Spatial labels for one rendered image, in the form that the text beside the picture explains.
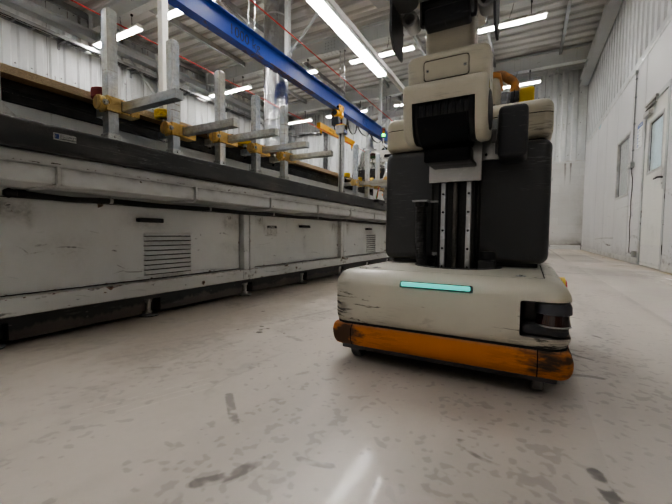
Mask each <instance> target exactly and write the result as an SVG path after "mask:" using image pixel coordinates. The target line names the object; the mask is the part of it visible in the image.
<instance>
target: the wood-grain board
mask: <svg viewBox="0 0 672 504"><path fill-rule="evenodd" d="M0 77H2V78H6V79H9V80H12V81H16V82H19V83H22V84H26V85H29V86H32V87H36V88H39V89H42V90H45V91H49V92H52V93H55V94H59V95H62V96H65V97H69V98H72V99H75V100H79V101H82V102H85V103H89V104H92V105H93V99H92V98H91V92H89V91H86V90H83V89H80V88H77V87H74V86H71V85H68V84H65V83H62V82H59V81H56V80H53V79H50V78H47V77H43V76H40V75H37V74H34V73H31V72H28V71H25V70H22V69H19V68H16V67H13V66H10V65H7V64H4V63H1V62H0ZM140 119H142V120H145V121H149V122H152V123H155V124H159V125H161V123H162V122H161V121H159V120H156V119H155V118H154V113H153V112H150V111H147V110H143V111H140ZM291 165H295V166H298V167H301V168H305V169H308V170H311V171H315V172H318V173H321V174H325V175H328V176H331V177H335V178H338V173H336V172H333V171H330V170H326V169H323V168H320V167H317V166H314V165H311V164H308V163H305V162H302V161H299V160H296V164H291Z"/></svg>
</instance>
